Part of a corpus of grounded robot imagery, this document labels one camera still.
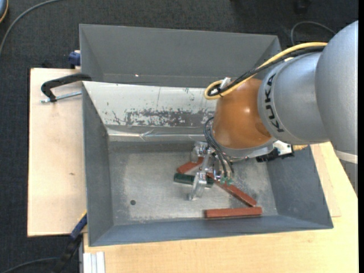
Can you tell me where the red-brown flat block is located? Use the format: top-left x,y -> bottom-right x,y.
204,206 -> 263,220
176,156 -> 206,175
206,171 -> 258,208

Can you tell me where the pale wood board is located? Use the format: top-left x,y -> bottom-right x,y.
27,68 -> 88,237

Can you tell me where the dark green flat block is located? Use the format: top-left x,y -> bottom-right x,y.
173,172 -> 214,188

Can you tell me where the black cylinder on white bracket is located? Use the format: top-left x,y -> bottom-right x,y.
255,140 -> 296,163

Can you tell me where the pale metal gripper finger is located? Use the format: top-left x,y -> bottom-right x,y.
187,172 -> 203,201
196,177 -> 208,198

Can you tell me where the grey metal bin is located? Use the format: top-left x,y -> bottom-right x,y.
78,23 -> 334,247

